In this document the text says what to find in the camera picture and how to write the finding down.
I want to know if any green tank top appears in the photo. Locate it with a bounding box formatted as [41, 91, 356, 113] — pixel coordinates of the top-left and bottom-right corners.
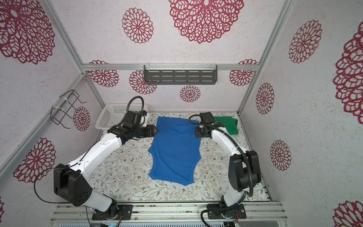
[214, 116, 239, 135]

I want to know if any blue tank top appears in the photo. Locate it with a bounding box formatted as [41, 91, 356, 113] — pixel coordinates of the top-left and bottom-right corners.
[148, 116, 201, 186]

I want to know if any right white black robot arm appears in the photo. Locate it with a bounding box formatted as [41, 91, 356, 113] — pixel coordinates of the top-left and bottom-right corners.
[188, 112, 261, 207]

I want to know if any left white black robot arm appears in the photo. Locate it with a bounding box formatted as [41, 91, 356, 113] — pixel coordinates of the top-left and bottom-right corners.
[54, 110, 158, 218]

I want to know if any white plastic basket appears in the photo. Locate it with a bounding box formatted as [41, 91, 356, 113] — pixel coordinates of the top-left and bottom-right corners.
[95, 103, 150, 131]

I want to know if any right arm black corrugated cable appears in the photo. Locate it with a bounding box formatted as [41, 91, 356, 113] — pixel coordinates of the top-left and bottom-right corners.
[188, 114, 254, 198]

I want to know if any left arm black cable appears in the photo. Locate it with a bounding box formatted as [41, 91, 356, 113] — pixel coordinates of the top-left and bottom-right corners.
[33, 96, 145, 227]

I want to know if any grey metal wall shelf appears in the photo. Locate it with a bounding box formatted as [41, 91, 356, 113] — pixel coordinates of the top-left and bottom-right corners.
[143, 65, 217, 85]

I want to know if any black wire wall rack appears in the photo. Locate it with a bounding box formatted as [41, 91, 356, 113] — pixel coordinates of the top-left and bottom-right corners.
[50, 89, 86, 129]

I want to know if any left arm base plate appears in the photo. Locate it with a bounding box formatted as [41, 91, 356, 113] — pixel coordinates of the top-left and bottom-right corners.
[91, 204, 133, 221]

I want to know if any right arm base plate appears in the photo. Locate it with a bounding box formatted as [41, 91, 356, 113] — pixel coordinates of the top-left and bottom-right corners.
[207, 203, 247, 219]

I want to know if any aluminium front rail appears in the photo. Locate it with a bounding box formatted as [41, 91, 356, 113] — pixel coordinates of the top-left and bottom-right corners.
[49, 201, 288, 226]

